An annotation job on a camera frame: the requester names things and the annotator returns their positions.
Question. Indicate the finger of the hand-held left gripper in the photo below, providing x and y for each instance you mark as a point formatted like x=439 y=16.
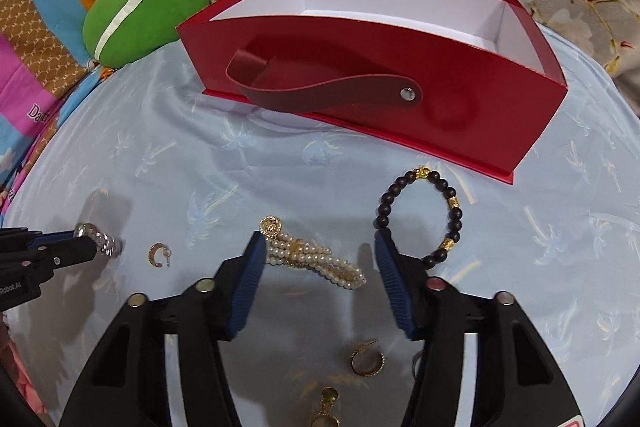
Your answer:
x=75 y=245

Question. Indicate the gold drop earring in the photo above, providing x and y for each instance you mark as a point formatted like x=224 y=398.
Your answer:
x=326 y=407

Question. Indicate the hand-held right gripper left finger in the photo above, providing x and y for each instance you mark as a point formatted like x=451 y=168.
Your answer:
x=248 y=277

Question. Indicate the small gold hoop earring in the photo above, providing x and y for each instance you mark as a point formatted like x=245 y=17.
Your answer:
x=159 y=254

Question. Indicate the light blue palm-print cloth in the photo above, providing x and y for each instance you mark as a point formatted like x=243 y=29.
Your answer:
x=310 y=187

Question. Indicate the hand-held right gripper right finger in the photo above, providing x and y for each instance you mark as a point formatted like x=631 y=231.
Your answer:
x=391 y=279

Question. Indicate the colourful printed blanket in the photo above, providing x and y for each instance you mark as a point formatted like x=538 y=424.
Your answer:
x=55 y=7

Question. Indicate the green cushion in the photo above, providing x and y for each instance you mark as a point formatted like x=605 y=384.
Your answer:
x=145 y=14

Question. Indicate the red gift box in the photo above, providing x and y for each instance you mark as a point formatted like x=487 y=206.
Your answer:
x=385 y=72

